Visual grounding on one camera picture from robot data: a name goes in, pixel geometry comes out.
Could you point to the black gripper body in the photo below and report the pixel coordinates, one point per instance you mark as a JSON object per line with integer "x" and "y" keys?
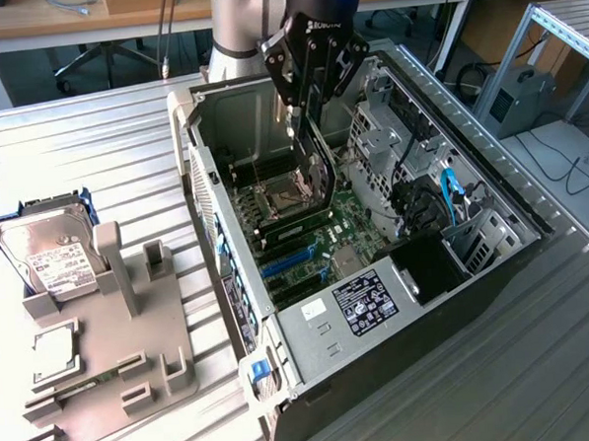
{"x": 323, "y": 6}

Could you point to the black graphics card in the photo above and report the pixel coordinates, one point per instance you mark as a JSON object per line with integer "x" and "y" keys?
{"x": 322, "y": 179}

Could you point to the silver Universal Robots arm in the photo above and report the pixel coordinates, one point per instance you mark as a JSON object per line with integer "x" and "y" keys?
{"x": 235, "y": 36}

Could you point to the black office chair base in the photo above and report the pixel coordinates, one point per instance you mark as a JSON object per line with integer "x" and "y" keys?
{"x": 110, "y": 52}
{"x": 392, "y": 14}

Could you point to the open grey PC case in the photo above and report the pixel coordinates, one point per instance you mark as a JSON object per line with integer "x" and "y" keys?
{"x": 220, "y": 116}

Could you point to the silver metal drive cage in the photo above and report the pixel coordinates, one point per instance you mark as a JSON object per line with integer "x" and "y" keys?
{"x": 384, "y": 141}

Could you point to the black RAM slot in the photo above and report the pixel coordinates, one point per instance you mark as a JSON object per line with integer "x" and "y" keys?
{"x": 268, "y": 174}
{"x": 284, "y": 219}
{"x": 297, "y": 228}
{"x": 264, "y": 165}
{"x": 290, "y": 223}
{"x": 266, "y": 169}

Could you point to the thin metal locking lever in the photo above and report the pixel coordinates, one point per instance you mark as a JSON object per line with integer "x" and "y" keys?
{"x": 255, "y": 175}

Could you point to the black slanted pole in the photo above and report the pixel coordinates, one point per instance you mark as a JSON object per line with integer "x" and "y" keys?
{"x": 463, "y": 19}

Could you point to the CPU socket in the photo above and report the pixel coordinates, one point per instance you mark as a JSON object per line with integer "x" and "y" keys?
{"x": 276, "y": 197}

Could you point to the wooden box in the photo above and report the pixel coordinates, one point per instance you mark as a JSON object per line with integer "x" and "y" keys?
{"x": 135, "y": 1}

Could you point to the green motherboard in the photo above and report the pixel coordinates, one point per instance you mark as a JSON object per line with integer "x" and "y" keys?
{"x": 354, "y": 227}

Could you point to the RAM stick with white label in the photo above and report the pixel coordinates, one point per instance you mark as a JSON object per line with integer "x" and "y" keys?
{"x": 300, "y": 234}

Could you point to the grey control box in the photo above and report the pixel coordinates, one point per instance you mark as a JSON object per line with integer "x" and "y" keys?
{"x": 520, "y": 105}

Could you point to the blue expansion slot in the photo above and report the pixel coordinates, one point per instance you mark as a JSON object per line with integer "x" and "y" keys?
{"x": 287, "y": 263}

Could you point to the silver chipset heat sink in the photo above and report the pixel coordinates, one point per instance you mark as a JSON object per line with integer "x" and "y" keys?
{"x": 351, "y": 262}

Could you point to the long black expansion slot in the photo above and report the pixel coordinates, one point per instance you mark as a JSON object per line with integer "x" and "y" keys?
{"x": 295, "y": 282}
{"x": 301, "y": 295}

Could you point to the perforated metal disk bay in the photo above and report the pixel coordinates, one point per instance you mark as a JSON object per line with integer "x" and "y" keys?
{"x": 474, "y": 258}

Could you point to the grey power supply unit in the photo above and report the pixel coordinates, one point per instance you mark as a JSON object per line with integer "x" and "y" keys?
{"x": 321, "y": 347}

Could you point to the silver hard disk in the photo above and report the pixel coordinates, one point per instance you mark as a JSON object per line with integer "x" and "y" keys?
{"x": 33, "y": 239}

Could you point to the blue plastic case latch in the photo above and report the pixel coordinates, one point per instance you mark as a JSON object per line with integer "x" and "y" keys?
{"x": 259, "y": 370}

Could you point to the blue plastic disk carrier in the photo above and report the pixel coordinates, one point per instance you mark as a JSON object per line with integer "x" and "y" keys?
{"x": 5, "y": 212}

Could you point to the silver CPU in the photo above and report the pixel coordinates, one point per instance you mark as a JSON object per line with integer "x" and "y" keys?
{"x": 54, "y": 354}

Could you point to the green RAM stick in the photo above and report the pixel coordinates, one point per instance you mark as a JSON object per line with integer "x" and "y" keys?
{"x": 90, "y": 382}

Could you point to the grey parts rack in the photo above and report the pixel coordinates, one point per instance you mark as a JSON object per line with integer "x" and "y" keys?
{"x": 87, "y": 419}

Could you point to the aluminium profile frame table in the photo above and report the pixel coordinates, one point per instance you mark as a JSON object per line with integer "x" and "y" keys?
{"x": 561, "y": 31}

